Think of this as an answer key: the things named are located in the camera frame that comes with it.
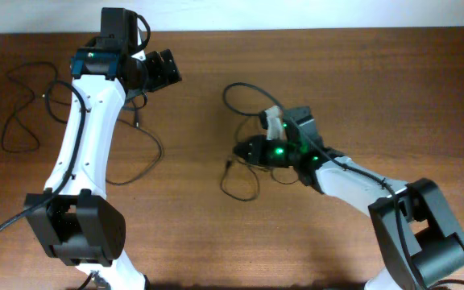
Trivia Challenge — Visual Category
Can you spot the black cable bundle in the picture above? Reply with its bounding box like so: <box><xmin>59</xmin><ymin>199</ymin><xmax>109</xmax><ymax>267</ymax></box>
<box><xmin>218</xmin><ymin>114</ymin><xmax>301</xmax><ymax>203</ymax></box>

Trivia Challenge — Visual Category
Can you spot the black cable with usb plug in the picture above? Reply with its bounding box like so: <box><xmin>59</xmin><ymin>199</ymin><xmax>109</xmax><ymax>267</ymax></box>
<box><xmin>43</xmin><ymin>80</ymin><xmax>164</xmax><ymax>187</ymax></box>

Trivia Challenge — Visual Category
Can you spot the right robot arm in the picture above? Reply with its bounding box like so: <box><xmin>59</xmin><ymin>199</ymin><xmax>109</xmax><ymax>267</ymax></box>
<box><xmin>233</xmin><ymin>106</ymin><xmax>464</xmax><ymax>289</ymax></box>

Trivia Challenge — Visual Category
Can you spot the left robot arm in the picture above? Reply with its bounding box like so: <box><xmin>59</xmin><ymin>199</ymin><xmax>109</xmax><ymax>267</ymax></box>
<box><xmin>24</xmin><ymin>7</ymin><xmax>181</xmax><ymax>289</ymax></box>

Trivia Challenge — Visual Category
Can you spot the right camera cable black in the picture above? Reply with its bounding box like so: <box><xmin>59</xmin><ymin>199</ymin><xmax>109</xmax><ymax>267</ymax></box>
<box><xmin>222</xmin><ymin>82</ymin><xmax>428</xmax><ymax>289</ymax></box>

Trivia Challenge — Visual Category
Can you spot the camera cable black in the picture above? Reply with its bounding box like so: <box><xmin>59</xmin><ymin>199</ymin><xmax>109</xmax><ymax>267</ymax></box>
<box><xmin>222</xmin><ymin>82</ymin><xmax>428</xmax><ymax>289</ymax></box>
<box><xmin>0</xmin><ymin>80</ymin><xmax>89</xmax><ymax>290</ymax></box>

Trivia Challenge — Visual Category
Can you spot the left camera cable black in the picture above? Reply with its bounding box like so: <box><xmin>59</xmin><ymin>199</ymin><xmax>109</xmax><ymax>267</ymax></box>
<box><xmin>0</xmin><ymin>80</ymin><xmax>89</xmax><ymax>290</ymax></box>

